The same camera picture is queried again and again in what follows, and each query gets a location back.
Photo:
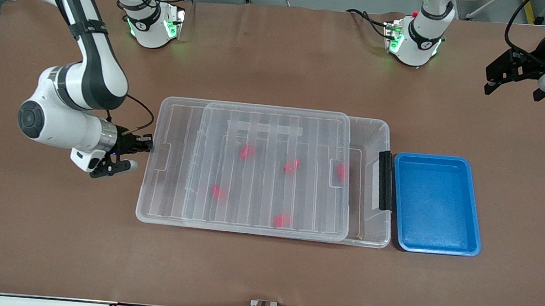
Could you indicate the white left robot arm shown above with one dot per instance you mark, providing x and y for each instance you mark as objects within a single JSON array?
[{"x": 419, "y": 43}]

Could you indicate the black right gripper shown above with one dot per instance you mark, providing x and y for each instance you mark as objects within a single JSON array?
[{"x": 126, "y": 142}]

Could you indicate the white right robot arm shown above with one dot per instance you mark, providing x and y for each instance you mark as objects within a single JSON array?
[{"x": 94, "y": 66}]

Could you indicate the clear plastic storage box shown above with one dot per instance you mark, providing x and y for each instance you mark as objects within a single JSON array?
[{"x": 369, "y": 219}]

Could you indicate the grey diagonal metal bar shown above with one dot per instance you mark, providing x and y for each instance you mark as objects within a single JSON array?
[{"x": 483, "y": 7}]

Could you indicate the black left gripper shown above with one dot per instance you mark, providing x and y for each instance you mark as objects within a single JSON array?
[{"x": 529, "y": 62}]

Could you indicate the clear plastic box lid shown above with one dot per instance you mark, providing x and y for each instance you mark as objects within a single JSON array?
[{"x": 162, "y": 188}]

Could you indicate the red block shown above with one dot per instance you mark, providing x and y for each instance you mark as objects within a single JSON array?
[
  {"x": 292, "y": 165},
  {"x": 247, "y": 152},
  {"x": 342, "y": 172},
  {"x": 218, "y": 192},
  {"x": 282, "y": 220}
]

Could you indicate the blue plastic tray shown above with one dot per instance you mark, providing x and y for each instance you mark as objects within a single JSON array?
[{"x": 433, "y": 209}]

